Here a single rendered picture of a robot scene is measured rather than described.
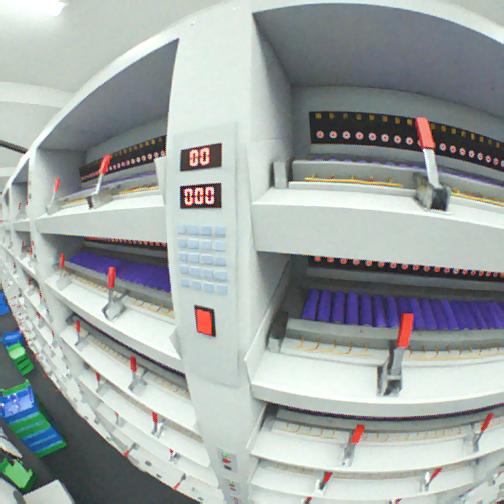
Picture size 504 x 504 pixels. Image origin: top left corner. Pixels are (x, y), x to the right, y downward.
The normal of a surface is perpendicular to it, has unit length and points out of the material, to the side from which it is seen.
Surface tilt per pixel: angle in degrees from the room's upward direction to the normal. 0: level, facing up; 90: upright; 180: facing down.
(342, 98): 90
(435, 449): 18
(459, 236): 108
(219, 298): 90
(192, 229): 90
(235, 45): 90
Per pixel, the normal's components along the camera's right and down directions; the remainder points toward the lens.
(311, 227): -0.35, 0.48
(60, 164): 0.93, 0.08
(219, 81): -0.36, 0.20
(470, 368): -0.11, -0.87
